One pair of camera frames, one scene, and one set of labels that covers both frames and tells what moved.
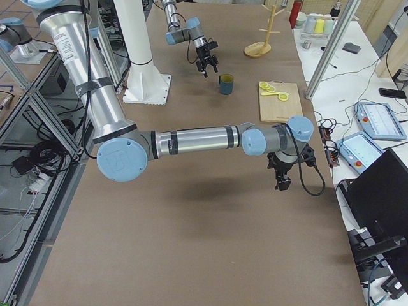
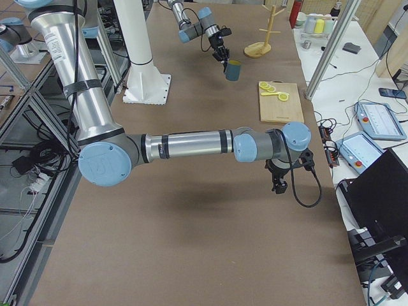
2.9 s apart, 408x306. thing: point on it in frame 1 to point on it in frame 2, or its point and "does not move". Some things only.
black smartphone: [392, 93] does not move
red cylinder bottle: [296, 8] does not move
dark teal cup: [226, 83] to [233, 70]
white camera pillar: [145, 84] does not move
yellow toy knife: [272, 94] does not move
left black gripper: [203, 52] to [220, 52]
